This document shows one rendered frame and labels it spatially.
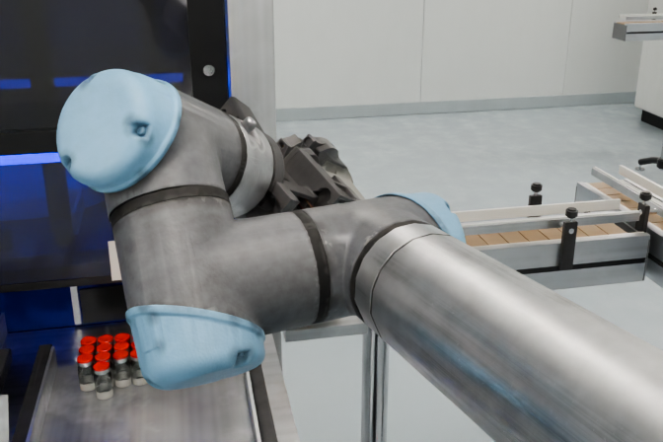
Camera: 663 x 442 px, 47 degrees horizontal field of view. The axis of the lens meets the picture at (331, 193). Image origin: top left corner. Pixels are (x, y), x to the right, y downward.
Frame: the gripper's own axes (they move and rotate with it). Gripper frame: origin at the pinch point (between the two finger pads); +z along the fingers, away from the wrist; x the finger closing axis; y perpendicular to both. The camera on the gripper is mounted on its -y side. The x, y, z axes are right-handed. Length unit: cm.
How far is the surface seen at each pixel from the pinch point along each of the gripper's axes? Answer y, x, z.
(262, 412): 6.6, -27.9, 14.7
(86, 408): -8.3, -44.3, 8.3
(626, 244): 14, 17, 76
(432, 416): 0, -60, 167
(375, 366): 1, -29, 63
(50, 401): -12.4, -47.6, 7.4
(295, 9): -305, -15, 391
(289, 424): 9.3, -27.2, 17.3
